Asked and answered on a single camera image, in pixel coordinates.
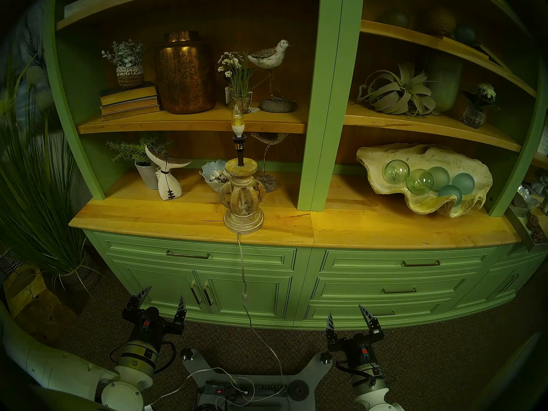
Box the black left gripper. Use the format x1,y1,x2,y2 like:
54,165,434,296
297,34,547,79
123,286,187,345

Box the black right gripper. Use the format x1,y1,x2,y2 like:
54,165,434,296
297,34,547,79
326,305,384,368

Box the clear lamp cable with switch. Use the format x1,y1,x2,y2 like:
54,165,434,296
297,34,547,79
237,233,286,393

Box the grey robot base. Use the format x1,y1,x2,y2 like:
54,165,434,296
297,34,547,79
180,348,334,411

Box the black power strip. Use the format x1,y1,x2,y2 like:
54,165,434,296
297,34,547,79
201,380,288,400

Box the white whale tail figurine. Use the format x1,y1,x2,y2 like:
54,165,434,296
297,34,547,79
145,145,192,201

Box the carved wooden table lamp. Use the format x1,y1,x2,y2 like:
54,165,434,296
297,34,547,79
220,136,266,235

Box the rosemary plant in white pot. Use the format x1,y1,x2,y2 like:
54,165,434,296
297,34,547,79
107,136,171,191

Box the shell-shaped bowl with seashells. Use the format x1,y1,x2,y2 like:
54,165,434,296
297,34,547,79
199,159,234,193

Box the tall grass plant in basket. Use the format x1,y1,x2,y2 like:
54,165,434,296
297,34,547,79
0,51,103,295

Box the striped basket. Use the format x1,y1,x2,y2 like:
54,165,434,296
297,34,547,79
0,247,24,276

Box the pale green glass ball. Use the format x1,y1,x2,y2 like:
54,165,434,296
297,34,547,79
383,159,411,185
406,169,434,196

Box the teal glass ball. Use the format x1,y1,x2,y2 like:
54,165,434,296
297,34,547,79
452,173,476,196
428,166,451,191
438,185,463,207

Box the old hardcover book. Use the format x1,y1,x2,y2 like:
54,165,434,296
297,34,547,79
100,97,160,114
101,105,162,122
100,81,158,107

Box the side shelf with trinkets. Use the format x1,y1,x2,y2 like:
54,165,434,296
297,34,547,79
505,175,548,252

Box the candle-shaped light bulb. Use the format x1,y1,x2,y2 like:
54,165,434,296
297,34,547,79
231,103,246,138

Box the brown shorebird figurine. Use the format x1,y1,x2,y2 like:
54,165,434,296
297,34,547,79
250,132,289,193

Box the giant clam shell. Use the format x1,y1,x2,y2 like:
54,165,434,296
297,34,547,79
356,143,494,218

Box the white flowers in glass vase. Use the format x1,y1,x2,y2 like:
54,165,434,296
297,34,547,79
217,51,256,114

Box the large copper vase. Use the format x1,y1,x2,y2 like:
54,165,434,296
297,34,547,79
155,30,217,115

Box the small plant in woven pot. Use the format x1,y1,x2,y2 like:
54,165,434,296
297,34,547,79
101,39,145,89

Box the green wooden shelf cabinet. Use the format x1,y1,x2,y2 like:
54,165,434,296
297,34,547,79
43,0,548,331

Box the grey-green air plant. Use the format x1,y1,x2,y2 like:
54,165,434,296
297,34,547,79
356,62,438,118

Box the small plant in glass pot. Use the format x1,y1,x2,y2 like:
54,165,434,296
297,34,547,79
460,83,499,129

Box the tall green ceramic vase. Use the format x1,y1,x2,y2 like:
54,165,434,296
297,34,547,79
426,51,464,113

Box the white shorebird figurine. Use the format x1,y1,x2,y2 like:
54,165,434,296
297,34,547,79
247,39,298,113

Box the flat dark book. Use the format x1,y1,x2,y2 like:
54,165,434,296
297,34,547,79
477,44,512,72

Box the dark green sphere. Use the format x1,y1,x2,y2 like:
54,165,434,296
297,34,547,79
379,8,411,30

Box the dark teal sphere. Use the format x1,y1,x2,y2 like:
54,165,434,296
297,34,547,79
454,25,478,47

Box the brown woven sphere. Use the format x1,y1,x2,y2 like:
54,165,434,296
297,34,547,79
424,7,457,36

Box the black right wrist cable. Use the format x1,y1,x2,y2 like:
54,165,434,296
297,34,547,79
335,360,396,387

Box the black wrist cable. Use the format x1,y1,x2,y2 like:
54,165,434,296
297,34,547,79
335,360,396,387
110,340,177,375

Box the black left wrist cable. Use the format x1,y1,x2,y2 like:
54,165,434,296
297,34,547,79
110,340,177,375

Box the thin white cable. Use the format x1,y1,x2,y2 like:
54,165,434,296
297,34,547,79
143,366,257,411

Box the blue wall painting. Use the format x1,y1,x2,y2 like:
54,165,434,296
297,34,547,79
9,0,56,128

